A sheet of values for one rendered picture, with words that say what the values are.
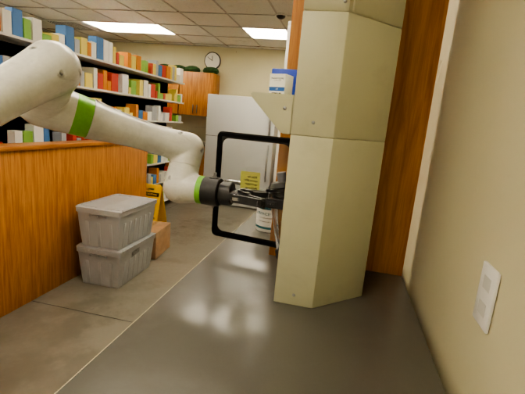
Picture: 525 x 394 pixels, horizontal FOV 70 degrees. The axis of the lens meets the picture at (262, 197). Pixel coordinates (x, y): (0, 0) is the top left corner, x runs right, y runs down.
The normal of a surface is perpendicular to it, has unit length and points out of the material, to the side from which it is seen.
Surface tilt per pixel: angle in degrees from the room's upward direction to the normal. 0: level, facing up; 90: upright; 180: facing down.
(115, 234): 95
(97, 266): 96
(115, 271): 96
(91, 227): 95
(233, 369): 0
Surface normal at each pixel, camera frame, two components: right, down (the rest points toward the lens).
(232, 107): -0.22, 0.18
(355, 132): 0.54, 0.21
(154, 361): 0.09, -0.98
